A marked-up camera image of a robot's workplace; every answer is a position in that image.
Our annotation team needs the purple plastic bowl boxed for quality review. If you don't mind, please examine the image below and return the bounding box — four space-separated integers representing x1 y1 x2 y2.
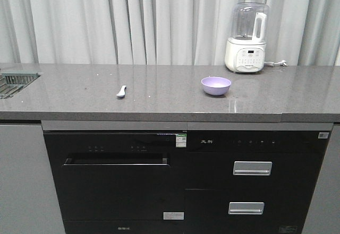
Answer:
201 76 232 96

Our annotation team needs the light blue plastic spoon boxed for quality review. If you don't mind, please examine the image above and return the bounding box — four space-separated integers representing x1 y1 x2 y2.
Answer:
116 85 126 98

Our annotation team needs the white blender with clear jar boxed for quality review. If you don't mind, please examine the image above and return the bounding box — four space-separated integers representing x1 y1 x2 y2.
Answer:
225 2 269 73

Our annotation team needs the black built-in dishwasher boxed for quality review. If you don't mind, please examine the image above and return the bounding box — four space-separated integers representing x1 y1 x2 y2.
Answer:
44 131 185 233

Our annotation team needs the black drawer cabinet appliance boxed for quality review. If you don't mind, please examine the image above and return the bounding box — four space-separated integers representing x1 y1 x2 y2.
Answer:
184 131 329 233

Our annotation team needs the white pleated curtain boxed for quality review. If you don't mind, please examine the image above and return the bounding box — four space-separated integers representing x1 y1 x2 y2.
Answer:
1 0 339 66

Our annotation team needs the grey sink drain rack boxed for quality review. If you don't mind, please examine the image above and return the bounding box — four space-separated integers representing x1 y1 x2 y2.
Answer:
1 72 40 99

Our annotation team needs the upper silver drawer handle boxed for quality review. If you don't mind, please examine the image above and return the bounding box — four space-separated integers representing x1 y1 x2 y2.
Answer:
233 161 273 176

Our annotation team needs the silver drawer handle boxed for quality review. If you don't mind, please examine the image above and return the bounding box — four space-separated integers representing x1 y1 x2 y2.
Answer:
233 161 273 176
228 202 265 215

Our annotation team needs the white blender power cord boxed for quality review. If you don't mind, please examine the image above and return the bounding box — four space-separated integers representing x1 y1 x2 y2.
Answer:
263 60 288 67

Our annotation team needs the lower silver drawer handle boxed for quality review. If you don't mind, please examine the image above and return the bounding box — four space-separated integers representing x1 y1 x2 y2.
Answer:
228 202 265 215

